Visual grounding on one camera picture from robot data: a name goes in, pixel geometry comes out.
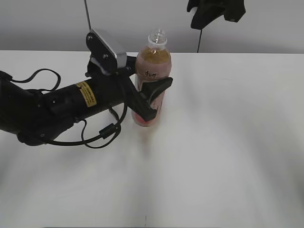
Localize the peach oolong tea bottle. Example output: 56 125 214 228
132 28 172 128

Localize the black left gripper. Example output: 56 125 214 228
85 56 173 122

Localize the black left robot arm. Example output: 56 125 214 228
0 57 173 146

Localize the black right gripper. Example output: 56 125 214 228
187 0 246 29

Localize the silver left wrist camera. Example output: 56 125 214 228
86 28 127 75

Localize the black left camera cable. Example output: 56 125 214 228
9 68 128 150

